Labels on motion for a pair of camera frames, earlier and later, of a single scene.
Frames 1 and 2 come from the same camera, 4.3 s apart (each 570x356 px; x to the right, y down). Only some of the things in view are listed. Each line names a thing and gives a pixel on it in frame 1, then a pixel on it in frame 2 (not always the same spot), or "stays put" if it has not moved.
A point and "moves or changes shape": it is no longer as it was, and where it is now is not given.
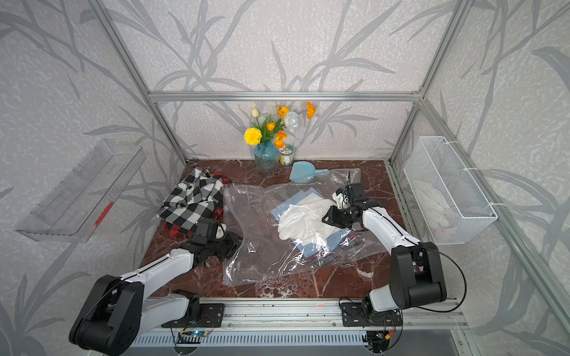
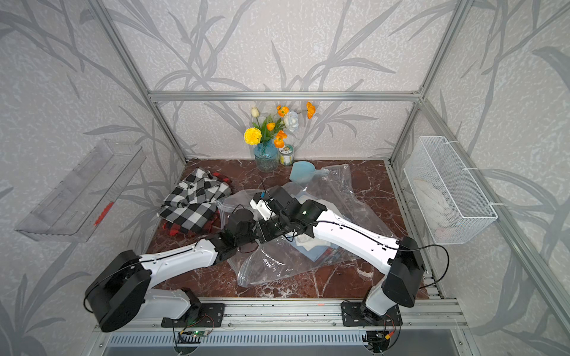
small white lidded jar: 286,155 stays put
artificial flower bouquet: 274,127 stays put
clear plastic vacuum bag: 282,233 moves or changes shape
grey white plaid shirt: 197,197 stays put
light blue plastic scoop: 303,171 stays put
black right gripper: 332,217 → 264,236
